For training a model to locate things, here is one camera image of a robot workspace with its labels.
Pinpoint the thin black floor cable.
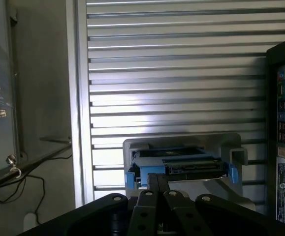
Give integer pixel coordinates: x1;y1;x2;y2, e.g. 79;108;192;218
0;175;46;216

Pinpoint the aluminium table edge profile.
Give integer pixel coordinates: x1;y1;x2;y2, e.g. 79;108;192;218
73;0;95;208

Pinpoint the white plastic hook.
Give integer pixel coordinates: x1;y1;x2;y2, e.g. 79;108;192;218
9;166;23;179

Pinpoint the small white floor object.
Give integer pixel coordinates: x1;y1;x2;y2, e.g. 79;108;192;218
23;212;37;232

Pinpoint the black disk in blue caddy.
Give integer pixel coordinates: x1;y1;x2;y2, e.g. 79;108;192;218
125;146;243;190

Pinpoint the grey parts rack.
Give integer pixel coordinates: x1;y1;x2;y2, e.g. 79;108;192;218
122;132;257;212

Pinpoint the dark metal rod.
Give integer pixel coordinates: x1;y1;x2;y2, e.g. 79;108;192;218
0;144;73;195

